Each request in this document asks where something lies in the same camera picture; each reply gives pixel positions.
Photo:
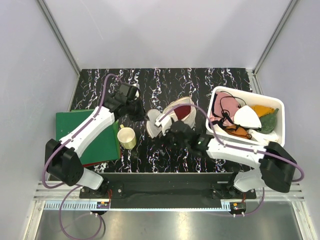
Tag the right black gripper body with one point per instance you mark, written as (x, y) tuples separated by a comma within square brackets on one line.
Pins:
[(170, 139)]

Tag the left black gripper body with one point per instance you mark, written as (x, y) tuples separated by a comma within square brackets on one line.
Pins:
[(136, 111)]

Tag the dark red bra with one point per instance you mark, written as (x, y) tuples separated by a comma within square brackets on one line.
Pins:
[(182, 112)]

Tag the beige mesh laundry bag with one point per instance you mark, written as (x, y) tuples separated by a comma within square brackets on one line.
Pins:
[(154, 114)]

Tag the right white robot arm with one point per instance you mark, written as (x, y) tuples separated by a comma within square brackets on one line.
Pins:
[(271, 165)]

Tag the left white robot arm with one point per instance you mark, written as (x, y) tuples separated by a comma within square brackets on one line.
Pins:
[(62, 157)]

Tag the pink and black bra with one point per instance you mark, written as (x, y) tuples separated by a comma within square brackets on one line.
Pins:
[(223, 109)]

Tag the cream paper cup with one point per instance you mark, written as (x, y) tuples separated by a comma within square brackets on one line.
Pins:
[(127, 137)]

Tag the green folder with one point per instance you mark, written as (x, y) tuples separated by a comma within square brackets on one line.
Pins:
[(105, 147)]

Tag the white garment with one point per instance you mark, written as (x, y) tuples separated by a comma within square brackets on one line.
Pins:
[(248, 117)]

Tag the white plastic bin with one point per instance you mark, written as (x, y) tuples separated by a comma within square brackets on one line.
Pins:
[(250, 99)]

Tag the orange cloth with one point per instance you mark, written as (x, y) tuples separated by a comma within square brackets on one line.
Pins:
[(237, 131)]

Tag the green cloth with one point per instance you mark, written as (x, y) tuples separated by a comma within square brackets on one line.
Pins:
[(268, 122)]

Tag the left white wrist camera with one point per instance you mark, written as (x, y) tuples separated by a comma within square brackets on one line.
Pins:
[(137, 93)]

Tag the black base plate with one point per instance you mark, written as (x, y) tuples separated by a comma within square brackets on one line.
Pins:
[(165, 191)]

